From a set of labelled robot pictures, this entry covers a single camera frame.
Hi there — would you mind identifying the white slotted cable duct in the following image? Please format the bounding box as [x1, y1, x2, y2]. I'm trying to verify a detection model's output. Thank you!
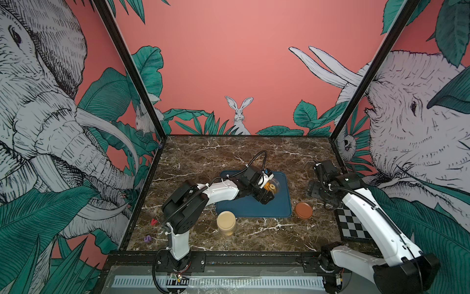
[111, 275, 325, 291]

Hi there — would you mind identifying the black front mounting rail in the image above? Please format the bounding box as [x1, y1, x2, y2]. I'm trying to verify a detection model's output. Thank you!
[104, 250, 342, 275]

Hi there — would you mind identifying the orange-brown jar lid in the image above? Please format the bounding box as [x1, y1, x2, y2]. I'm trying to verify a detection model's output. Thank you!
[294, 202, 313, 220]

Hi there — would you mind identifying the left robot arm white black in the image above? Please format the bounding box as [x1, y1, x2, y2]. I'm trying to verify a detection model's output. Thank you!
[157, 150, 275, 273]

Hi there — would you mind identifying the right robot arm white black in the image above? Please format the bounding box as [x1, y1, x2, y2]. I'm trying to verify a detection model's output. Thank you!
[312, 160, 441, 294]

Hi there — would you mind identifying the teal rectangular tray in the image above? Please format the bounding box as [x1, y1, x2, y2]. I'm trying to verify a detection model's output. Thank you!
[215, 171, 292, 218]

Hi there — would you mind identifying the clear jar of cookies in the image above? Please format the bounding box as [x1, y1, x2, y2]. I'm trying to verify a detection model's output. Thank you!
[264, 178, 281, 195]

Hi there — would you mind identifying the jar with beige lid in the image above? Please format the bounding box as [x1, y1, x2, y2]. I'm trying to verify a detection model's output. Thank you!
[217, 211, 236, 236]

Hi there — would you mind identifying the black white checkerboard plate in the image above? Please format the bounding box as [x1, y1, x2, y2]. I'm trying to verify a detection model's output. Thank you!
[334, 207, 373, 242]

